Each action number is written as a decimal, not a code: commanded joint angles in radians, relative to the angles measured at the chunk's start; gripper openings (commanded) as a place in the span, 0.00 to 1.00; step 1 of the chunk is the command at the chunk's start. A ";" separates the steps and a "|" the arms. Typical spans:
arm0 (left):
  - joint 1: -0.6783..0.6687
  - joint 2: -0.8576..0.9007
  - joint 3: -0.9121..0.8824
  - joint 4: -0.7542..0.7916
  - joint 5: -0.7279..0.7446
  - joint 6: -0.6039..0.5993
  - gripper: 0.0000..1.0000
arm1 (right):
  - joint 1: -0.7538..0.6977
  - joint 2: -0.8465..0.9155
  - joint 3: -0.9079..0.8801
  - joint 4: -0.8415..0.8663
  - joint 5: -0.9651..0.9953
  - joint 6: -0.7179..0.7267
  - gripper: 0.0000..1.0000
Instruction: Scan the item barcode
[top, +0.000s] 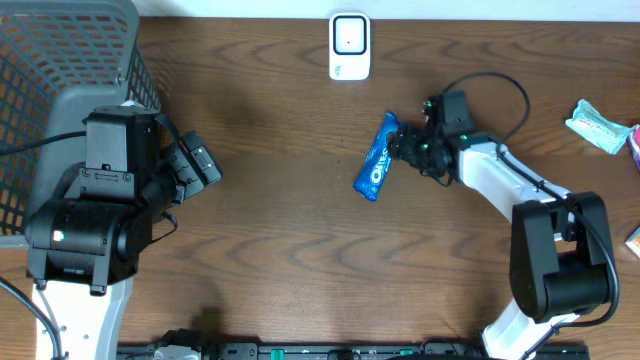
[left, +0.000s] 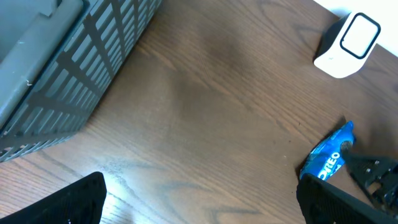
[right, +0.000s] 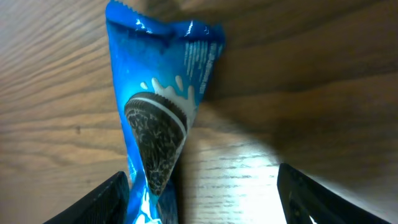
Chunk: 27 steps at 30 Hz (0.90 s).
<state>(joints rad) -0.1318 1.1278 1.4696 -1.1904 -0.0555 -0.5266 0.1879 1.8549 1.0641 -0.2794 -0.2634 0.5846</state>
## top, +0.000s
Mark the mint green snack packet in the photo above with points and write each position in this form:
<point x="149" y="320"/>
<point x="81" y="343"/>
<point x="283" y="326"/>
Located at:
<point x="588" y="123"/>

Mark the white barcode scanner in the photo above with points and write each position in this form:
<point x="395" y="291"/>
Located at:
<point x="349" y="46"/>

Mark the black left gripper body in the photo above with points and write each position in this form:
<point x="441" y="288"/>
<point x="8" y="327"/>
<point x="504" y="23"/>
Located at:
<point x="186" y="163"/>

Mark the grey plastic mesh basket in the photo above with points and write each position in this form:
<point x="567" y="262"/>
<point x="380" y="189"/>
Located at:
<point x="60" y="60"/>

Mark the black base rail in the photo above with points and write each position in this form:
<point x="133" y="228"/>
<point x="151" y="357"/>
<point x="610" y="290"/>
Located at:
<point x="252" y="351"/>

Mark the blue Oreo cookie pack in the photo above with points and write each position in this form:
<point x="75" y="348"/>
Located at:
<point x="371" y="177"/>

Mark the red purple snack bag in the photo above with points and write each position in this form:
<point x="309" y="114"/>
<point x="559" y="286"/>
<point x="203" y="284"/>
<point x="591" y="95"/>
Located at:
<point x="633" y="141"/>

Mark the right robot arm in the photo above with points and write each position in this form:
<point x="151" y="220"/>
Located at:
<point x="562" y="270"/>

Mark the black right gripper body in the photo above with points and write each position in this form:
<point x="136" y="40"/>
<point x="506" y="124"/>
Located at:
<point x="418" y="151"/>

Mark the small orange snack box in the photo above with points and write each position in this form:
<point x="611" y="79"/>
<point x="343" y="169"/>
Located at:
<point x="633" y="242"/>

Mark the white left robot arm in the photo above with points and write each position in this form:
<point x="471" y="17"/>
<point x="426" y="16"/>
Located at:
<point x="85" y="241"/>

